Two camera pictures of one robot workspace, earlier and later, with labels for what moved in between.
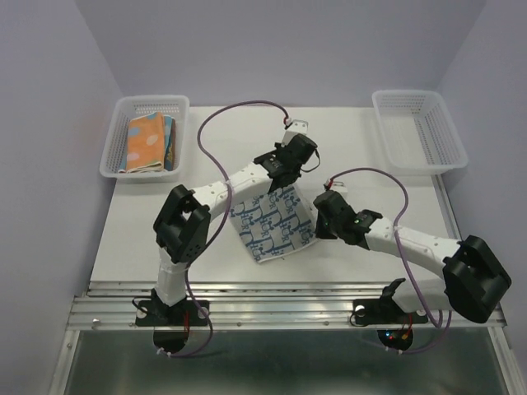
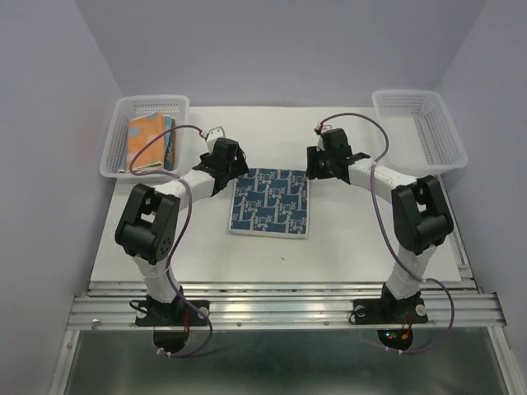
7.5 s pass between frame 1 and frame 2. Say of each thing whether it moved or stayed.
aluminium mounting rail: stayed
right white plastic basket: stayed
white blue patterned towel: moved
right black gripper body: moved
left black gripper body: moved
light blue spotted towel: stayed
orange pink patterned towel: stayed
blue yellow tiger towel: stayed
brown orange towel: stayed
